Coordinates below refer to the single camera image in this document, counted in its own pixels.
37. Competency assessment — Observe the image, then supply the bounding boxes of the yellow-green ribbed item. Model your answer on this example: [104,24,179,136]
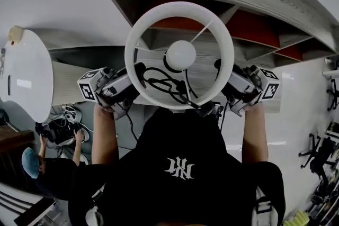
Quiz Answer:
[282,211,309,226]

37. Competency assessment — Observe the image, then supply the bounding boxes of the dark wooden staircase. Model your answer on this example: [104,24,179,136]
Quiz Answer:
[0,124,37,188]

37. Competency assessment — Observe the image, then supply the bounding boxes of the black office chair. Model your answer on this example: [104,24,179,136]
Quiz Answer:
[298,132,339,177]
[325,79,339,112]

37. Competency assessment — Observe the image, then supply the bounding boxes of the person's left forearm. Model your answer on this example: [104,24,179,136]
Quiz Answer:
[91,104,120,166]

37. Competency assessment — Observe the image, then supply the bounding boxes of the white table lamp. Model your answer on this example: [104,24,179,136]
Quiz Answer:
[123,1,235,111]

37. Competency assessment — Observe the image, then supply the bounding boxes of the grey wooden desk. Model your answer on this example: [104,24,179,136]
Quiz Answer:
[132,47,281,113]

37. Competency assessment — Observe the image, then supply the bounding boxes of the short black cable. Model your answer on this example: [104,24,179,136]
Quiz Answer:
[218,103,228,132]

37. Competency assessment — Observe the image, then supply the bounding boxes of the person's right forearm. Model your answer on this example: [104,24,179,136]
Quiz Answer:
[242,102,270,165]

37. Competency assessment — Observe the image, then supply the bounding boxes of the black chest-mounted screen device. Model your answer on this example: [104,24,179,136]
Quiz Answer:
[197,102,223,119]

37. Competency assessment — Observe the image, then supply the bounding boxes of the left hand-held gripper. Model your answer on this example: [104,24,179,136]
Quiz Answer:
[77,62,147,120]

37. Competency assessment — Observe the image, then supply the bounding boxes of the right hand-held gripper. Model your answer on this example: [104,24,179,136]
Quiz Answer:
[214,59,281,117]

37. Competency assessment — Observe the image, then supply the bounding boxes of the long black cable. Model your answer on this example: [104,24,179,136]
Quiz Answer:
[124,112,140,142]

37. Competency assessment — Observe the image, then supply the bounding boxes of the white pedestal table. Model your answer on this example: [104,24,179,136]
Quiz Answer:
[0,25,128,124]

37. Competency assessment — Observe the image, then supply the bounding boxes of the beige cup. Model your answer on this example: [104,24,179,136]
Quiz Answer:
[7,25,24,44]

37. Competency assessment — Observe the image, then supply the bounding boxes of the metal key chain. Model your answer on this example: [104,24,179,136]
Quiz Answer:
[0,47,6,80]

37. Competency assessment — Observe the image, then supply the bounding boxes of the person's black printed t-shirt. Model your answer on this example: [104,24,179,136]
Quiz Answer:
[67,107,287,226]

